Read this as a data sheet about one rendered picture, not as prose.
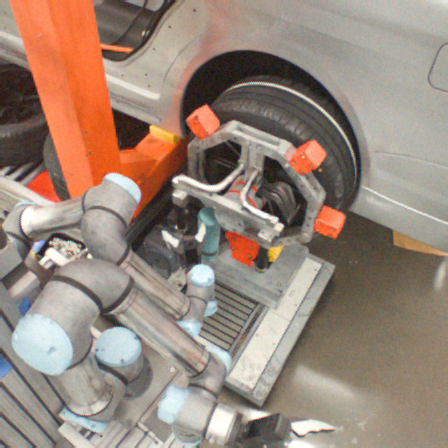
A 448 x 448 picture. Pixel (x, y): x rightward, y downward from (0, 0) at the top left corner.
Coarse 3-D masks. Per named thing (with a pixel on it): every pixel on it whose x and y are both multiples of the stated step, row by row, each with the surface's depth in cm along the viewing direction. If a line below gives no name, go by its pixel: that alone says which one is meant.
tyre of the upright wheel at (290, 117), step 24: (240, 96) 178; (264, 96) 174; (288, 96) 174; (312, 96) 176; (240, 120) 176; (264, 120) 170; (288, 120) 167; (312, 120) 171; (336, 120) 177; (336, 144) 174; (336, 168) 172; (216, 192) 213; (336, 192) 176
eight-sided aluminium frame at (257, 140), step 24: (192, 144) 185; (216, 144) 179; (240, 144) 172; (264, 144) 167; (288, 144) 167; (192, 168) 196; (288, 168) 168; (312, 192) 171; (312, 216) 178; (288, 240) 196
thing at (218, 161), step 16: (256, 128) 175; (224, 144) 211; (208, 160) 203; (224, 160) 199; (272, 160) 185; (208, 176) 208; (224, 176) 214; (272, 176) 197; (224, 192) 213; (272, 208) 204; (304, 208) 206
